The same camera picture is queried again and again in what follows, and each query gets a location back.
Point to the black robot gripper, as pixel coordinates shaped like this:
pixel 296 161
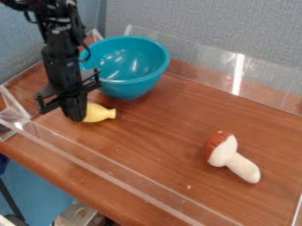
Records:
pixel 68 83

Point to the yellow toy banana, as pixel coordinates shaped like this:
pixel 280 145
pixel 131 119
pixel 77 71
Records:
pixel 97 113

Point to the blue plastic bowl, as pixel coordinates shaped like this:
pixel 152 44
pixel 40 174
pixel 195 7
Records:
pixel 131 61

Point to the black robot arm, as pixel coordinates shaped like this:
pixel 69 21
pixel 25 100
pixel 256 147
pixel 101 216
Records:
pixel 57 20

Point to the brown white toy mushroom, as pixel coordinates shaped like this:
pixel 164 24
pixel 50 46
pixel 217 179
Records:
pixel 220 153

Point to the clear acrylic tray walls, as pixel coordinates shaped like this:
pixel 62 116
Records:
pixel 137 167

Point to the grey metal bracket under table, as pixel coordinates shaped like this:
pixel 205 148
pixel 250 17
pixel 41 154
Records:
pixel 78 215

